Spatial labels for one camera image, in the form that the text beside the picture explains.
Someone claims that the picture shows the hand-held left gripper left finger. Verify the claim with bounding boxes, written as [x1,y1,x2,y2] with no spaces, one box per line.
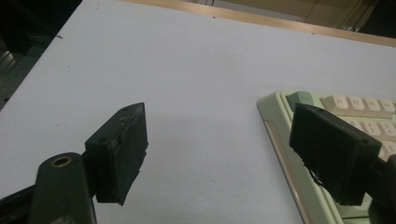
[84,102,149,207]

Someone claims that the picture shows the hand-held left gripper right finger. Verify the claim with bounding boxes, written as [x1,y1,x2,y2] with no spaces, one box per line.
[289,103,383,207]

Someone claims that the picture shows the pale green keyboard with cream keys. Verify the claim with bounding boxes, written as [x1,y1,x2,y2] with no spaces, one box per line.
[256,90,396,224]

